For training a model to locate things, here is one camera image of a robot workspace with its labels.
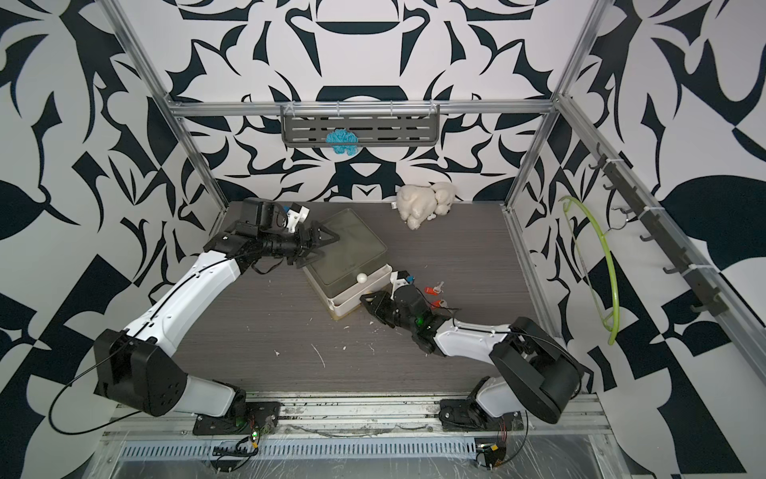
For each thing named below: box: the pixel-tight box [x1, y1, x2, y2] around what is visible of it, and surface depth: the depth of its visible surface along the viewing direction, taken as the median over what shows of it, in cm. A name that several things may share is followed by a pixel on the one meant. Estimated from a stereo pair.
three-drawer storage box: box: [303, 208, 393, 322], surface depth 82 cm
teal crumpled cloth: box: [325, 127, 360, 156], surface depth 93 cm
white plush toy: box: [395, 181, 456, 231], surface depth 113 cm
